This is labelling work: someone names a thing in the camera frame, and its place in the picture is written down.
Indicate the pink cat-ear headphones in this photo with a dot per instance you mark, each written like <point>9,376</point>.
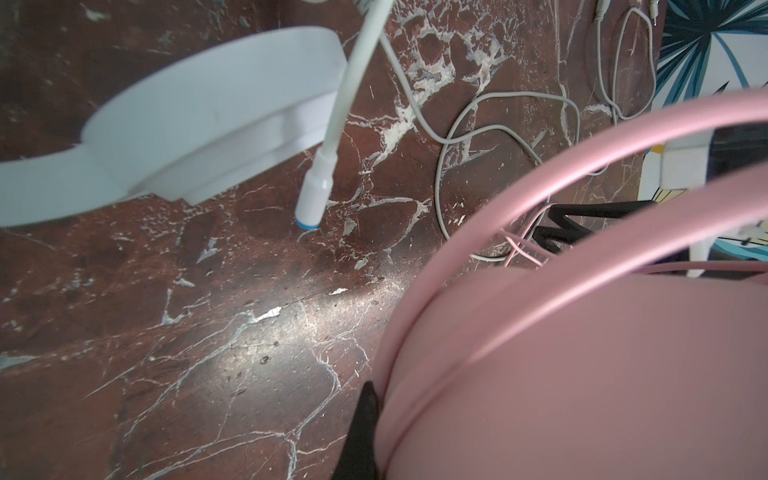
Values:
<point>603,363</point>

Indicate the white headphones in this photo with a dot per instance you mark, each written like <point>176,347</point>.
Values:
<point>207,123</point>

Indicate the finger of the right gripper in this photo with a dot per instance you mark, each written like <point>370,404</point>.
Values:
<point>569,232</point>

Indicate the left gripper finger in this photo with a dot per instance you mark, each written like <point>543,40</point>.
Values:
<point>357,459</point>

